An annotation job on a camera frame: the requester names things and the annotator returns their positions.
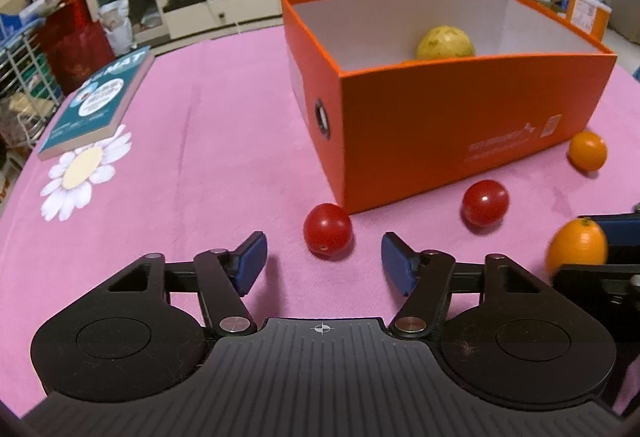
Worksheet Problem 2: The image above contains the pink daisy tablecloth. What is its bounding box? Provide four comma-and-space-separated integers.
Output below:
0, 20, 640, 418

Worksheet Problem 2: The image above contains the large orange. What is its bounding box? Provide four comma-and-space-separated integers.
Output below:
545, 217, 610, 288

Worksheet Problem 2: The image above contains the orange white canister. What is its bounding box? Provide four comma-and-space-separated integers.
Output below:
567, 0, 613, 40

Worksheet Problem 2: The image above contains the wire rack cart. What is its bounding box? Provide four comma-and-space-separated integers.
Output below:
0, 10, 66, 153

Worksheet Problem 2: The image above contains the red cherry tomato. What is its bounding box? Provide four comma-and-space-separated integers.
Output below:
461, 180, 510, 228
303, 202, 353, 260

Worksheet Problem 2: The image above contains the orange cardboard box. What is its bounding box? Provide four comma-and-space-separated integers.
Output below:
280, 0, 618, 215

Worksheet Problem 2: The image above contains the red bag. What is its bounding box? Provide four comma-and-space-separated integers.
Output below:
35, 0, 116, 88

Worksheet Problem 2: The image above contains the round orange cherry tomato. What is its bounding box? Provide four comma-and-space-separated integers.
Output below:
567, 131, 608, 172

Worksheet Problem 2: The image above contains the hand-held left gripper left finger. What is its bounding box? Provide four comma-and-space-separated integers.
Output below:
95, 231, 268, 337

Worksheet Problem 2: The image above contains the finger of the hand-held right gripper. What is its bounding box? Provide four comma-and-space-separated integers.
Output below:
552, 262, 640, 343
582, 204, 640, 264

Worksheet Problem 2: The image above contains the teal book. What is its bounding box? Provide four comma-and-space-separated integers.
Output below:
37, 46, 156, 161

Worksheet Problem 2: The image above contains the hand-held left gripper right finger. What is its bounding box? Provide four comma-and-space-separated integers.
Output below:
381, 232, 553, 338

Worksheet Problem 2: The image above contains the yellow passion fruit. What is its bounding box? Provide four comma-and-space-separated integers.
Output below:
416, 26, 476, 60

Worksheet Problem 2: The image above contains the white plastic bag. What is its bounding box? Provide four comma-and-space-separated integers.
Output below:
97, 0, 136, 55

